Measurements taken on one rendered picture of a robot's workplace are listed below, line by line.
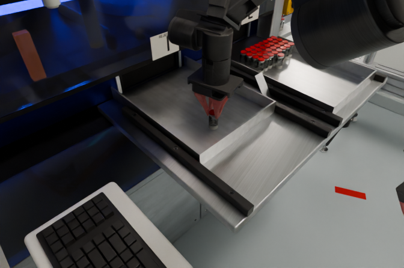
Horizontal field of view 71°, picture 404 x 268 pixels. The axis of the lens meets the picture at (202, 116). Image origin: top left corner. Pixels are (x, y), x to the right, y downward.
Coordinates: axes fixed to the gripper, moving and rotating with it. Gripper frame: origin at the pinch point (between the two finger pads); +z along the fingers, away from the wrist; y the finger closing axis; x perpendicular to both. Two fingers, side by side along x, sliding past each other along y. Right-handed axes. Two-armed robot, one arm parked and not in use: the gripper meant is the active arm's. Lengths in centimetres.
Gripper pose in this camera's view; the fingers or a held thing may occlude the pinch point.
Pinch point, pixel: (213, 113)
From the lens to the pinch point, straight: 64.6
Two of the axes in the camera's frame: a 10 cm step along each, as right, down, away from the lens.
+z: -0.1, 7.8, 6.3
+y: -8.5, -3.4, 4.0
